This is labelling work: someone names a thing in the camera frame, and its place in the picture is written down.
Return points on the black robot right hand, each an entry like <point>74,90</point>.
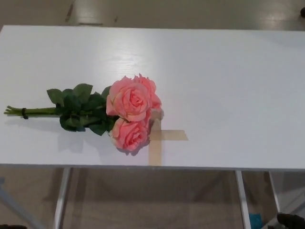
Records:
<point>291,221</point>

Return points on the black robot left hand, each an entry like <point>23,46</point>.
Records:
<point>14,227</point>

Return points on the black stem tie band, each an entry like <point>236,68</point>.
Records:
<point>24,113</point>

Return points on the pink artificial rose bouquet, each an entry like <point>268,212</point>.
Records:
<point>128,100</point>

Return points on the teal object on floor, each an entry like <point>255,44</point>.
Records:
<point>255,220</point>

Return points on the white table brace bar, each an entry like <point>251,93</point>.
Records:
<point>289,211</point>

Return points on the short beige tape strip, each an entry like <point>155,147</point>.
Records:
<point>174,135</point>

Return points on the long beige tape strip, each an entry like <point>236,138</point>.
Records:
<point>155,152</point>

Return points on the white table leg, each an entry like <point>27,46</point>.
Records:
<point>62,198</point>
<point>243,200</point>
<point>275,188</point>

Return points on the grey metal stand bar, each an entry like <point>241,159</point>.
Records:
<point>14,205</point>

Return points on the dark object on floor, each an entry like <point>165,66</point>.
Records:
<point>301,7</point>

